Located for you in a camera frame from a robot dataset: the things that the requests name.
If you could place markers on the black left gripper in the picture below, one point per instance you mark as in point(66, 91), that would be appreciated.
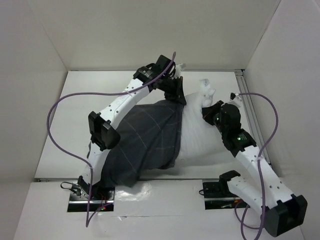
point(180, 98)

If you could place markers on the dark grey checked pillowcase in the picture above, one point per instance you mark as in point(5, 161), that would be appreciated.
point(150, 138)

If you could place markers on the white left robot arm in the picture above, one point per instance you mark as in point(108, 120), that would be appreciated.
point(103, 125)

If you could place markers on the aluminium frame rail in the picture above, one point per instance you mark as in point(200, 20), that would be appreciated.
point(249, 108)

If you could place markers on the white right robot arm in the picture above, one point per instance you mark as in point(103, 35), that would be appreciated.
point(279, 208)

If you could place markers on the white pillow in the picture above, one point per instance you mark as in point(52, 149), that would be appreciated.
point(201, 143)

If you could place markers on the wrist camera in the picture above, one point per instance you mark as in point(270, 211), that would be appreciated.
point(235, 100)
point(179, 68)

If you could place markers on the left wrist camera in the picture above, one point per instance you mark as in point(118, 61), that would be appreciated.
point(179, 68)

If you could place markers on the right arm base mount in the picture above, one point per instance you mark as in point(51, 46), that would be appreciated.
point(215, 199)

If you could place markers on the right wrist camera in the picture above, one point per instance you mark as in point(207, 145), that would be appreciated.
point(235, 100)

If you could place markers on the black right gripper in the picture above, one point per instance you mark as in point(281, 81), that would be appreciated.
point(210, 112)

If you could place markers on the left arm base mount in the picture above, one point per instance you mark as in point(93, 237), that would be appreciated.
point(78, 199)

